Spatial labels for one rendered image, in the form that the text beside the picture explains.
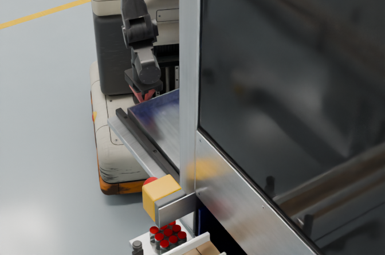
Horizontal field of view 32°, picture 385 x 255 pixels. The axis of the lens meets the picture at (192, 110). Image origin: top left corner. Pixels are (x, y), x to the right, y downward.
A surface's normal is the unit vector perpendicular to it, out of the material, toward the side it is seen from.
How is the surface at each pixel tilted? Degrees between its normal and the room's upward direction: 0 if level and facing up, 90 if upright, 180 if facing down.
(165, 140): 0
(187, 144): 90
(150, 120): 0
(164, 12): 98
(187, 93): 90
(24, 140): 0
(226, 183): 90
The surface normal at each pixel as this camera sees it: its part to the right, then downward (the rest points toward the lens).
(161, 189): 0.01, -0.76
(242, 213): -0.84, 0.35
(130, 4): 0.19, 0.26
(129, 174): 0.18, 0.64
